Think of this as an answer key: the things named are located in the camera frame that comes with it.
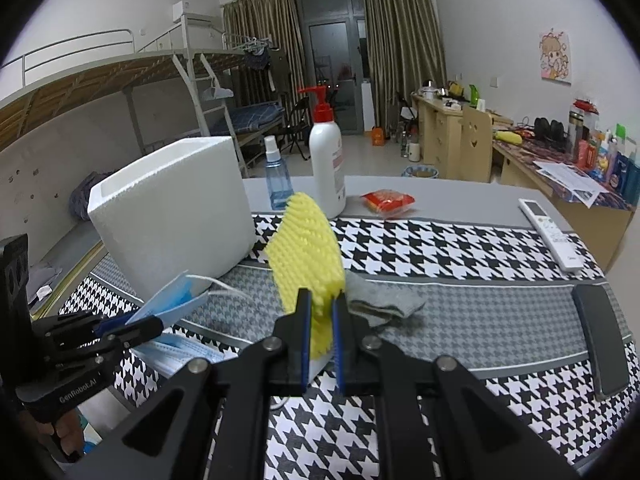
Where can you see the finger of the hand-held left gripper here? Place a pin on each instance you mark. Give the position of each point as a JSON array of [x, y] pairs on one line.
[[65, 325], [140, 330]]

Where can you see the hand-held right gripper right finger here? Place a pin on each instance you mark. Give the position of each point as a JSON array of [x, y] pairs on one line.
[[337, 345]]

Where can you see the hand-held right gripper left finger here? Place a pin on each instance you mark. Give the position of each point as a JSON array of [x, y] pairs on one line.
[[305, 340]]

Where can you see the single blue face mask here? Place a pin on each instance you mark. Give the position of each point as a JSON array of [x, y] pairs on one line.
[[170, 300]]

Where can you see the grey sock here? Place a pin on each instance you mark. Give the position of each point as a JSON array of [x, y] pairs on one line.
[[380, 297]]

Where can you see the yellow foam net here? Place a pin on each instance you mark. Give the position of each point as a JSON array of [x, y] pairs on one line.
[[305, 250]]

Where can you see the white foam box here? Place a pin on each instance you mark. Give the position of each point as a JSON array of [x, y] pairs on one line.
[[175, 220]]

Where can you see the person's left hand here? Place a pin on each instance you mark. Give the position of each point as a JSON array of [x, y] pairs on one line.
[[67, 435]]

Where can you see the houndstooth table cloth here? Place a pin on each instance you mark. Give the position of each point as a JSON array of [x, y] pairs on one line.
[[450, 260]]

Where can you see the red snack packet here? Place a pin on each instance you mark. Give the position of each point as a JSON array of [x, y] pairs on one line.
[[387, 201]]

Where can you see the blue spray bottle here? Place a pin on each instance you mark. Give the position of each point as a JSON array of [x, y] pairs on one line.
[[277, 180]]

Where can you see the white pump bottle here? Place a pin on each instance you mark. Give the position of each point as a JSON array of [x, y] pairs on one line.
[[327, 160]]

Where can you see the white jar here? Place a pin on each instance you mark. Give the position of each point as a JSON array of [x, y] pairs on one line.
[[414, 151]]

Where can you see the orange jug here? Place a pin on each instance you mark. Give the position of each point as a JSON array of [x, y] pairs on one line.
[[377, 137]]

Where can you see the black folding chair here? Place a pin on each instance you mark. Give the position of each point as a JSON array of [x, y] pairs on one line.
[[300, 110]]

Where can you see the blue plaid bedding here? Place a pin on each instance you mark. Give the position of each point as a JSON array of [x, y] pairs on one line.
[[255, 115]]

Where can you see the light wooden drawer cabinet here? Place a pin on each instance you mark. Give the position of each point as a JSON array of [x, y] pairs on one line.
[[435, 135]]

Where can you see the white remote control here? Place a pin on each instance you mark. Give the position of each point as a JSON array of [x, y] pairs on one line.
[[550, 235]]

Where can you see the metal bunk bed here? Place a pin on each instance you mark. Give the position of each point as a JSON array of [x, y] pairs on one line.
[[75, 85]]

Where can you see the wooden smiley chair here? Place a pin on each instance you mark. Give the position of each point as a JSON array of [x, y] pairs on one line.
[[475, 145]]

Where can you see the wooden desk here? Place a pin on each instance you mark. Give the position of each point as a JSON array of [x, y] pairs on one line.
[[515, 172]]

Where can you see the black phone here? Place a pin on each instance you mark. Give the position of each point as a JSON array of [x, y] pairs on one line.
[[600, 340]]

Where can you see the silver pot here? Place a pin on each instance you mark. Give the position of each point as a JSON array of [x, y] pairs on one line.
[[429, 92]]

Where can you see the yellow oblong object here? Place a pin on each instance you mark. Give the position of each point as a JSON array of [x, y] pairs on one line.
[[507, 136]]

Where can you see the dark hanging clothes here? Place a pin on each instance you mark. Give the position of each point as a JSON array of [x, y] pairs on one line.
[[257, 62]]

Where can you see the green bottle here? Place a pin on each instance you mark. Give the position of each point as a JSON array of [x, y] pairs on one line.
[[474, 95]]

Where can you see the printed papers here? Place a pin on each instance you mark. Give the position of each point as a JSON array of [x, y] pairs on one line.
[[570, 177]]

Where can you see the glass balcony door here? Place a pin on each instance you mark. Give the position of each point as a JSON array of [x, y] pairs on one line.
[[330, 45]]

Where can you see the brown curtain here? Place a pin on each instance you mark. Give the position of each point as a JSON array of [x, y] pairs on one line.
[[400, 50], [260, 15]]

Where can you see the white air conditioner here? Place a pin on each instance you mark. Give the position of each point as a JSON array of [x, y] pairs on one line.
[[182, 10]]

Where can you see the row of toiletry bottles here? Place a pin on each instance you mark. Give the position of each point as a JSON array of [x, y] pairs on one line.
[[620, 165]]

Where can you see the cartoon wall picture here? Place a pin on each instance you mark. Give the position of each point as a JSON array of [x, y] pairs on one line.
[[555, 55]]

